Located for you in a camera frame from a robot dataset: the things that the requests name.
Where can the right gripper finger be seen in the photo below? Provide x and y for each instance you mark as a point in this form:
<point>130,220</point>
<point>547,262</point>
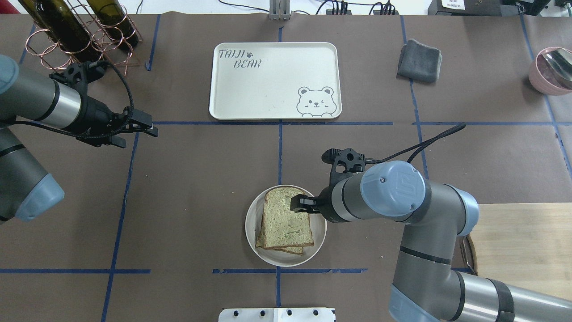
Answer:
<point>301,208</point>
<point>303,201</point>

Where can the wooden cutting board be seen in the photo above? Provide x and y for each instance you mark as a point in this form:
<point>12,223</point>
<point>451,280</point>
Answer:
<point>528,245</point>

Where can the cream bear tray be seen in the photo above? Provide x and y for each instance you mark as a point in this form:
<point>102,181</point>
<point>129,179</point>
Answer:
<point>275,80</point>

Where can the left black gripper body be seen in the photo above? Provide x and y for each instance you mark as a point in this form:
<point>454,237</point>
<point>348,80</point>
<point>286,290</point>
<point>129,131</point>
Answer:
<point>94,116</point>

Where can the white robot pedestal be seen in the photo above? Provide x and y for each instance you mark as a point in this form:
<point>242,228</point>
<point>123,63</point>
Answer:
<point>296,314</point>

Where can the metal scoop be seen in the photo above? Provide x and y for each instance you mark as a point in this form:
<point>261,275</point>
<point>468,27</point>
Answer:
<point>560,65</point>

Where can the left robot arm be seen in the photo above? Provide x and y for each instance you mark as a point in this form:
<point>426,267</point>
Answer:
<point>35,106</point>

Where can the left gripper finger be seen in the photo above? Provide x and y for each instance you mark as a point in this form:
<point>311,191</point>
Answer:
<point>115,141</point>
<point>140,121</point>

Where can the bread slice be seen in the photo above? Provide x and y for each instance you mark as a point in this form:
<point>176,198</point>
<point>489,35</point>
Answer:
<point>277,201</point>
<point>288,250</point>

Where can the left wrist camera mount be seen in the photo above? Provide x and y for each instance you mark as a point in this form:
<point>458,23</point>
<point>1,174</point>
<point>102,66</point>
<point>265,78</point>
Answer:
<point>78,75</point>

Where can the copper wire bottle rack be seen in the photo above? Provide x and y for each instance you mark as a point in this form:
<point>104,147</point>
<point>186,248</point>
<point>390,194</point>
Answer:
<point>52,57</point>

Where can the grey folded cloth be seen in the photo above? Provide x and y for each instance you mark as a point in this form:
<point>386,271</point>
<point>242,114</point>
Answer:
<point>419,62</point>

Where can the black computer box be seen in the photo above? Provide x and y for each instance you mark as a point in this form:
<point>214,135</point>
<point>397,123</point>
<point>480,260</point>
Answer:
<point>465,8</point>

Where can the aluminium frame post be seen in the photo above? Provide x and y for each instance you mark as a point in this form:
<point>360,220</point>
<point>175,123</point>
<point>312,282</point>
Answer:
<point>279,10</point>

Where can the pink bowl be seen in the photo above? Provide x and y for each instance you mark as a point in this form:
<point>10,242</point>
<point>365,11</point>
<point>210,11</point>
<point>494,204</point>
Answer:
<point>543,77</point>

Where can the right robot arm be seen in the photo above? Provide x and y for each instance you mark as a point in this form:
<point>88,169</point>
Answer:
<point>425,288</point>

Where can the dark wine bottle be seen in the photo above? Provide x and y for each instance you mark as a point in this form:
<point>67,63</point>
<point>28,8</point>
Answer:
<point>119,28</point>
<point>56,17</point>

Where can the white round plate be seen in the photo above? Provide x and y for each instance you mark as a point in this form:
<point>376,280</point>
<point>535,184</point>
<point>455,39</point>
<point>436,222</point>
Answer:
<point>253,218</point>

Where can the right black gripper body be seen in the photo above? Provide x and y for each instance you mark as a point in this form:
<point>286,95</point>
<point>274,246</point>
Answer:
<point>327,205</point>

